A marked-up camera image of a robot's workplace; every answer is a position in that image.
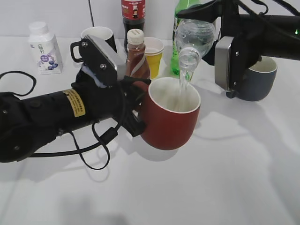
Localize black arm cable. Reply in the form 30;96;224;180
236;0;300;17
0;71;128;171

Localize brown Nescafe coffee bottle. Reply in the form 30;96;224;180
126;29;150;79

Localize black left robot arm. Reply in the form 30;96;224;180
0;68;151;163

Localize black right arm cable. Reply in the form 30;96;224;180
236;0;300;17

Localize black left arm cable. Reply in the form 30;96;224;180
0;71;128;171

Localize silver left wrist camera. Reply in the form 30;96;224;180
79;35;127;88

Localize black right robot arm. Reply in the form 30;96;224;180
176;0;300;68

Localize dark grey ceramic mug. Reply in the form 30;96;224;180
226;56;278;102

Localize white blueberry yogurt carton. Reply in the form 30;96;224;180
28;22;63;75

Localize stacked yellow paper cups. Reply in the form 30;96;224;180
144;37;164;79

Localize black ceramic mug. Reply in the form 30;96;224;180
70;26;117;63

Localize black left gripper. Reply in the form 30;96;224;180
71;69;151;137

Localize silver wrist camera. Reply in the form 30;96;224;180
79;35;127;88
214;35;245;92

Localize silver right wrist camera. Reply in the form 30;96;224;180
214;35;245;92

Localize dark cola bottle red label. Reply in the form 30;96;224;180
121;0;146;54

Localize red ceramic mug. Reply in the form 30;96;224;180
138;77;201;150

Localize clear water bottle green label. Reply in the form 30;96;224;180
175;19;215;83

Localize green soda bottle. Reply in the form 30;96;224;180
171;0;204;76

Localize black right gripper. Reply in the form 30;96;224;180
176;0;259;68

